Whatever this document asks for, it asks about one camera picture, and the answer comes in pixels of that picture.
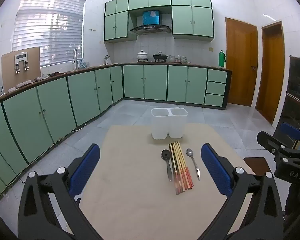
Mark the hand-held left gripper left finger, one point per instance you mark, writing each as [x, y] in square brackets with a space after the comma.
[86, 170]

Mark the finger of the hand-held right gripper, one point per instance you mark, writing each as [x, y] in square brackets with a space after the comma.
[267, 140]
[291, 130]

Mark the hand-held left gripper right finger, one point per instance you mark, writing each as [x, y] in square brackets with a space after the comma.
[215, 170]

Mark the row of wooden chopsticks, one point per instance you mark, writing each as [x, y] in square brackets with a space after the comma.
[180, 167]

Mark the white two-compartment utensil holder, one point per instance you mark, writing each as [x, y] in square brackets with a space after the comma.
[168, 125]

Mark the dark brown stool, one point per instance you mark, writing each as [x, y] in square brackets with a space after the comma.
[255, 165]

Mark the silver metal spoon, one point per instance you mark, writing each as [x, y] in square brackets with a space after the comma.
[190, 152]

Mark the black glass-front cabinet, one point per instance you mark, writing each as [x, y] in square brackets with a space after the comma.
[298, 92]

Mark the black spoon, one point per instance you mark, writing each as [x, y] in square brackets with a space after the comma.
[165, 154]

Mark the closed wooden door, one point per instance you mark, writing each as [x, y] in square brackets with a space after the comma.
[240, 62]

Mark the green thermos flask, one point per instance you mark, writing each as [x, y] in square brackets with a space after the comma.
[221, 59]

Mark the cloth clutter on counter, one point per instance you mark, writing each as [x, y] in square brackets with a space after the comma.
[48, 76]

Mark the bottles beside sink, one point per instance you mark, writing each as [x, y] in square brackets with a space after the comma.
[83, 64]

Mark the green lower kitchen cabinets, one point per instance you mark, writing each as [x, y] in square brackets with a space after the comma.
[155, 82]

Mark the small chrome tap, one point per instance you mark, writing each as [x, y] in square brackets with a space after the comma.
[106, 59]

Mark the chrome sink faucet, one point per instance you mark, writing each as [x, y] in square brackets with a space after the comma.
[76, 57]

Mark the cluster of seasoning jars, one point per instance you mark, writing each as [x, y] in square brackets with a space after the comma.
[180, 59]

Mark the brown wooden board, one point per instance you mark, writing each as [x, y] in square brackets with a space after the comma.
[8, 72]

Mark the gas stove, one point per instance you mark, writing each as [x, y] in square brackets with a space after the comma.
[150, 61]

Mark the black wok with lid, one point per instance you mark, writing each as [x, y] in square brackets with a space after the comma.
[160, 56]

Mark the white cooking pot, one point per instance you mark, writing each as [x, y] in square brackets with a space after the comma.
[142, 55]

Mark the white device on board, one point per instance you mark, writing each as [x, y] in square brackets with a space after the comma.
[21, 56]

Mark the white window blind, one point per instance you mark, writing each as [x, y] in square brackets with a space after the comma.
[50, 30]

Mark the range hood with blue film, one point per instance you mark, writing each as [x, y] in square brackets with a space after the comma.
[151, 28]

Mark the wooden door with frame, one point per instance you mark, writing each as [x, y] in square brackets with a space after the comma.
[271, 72]

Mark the green upper wall cabinets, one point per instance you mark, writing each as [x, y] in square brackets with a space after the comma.
[192, 20]

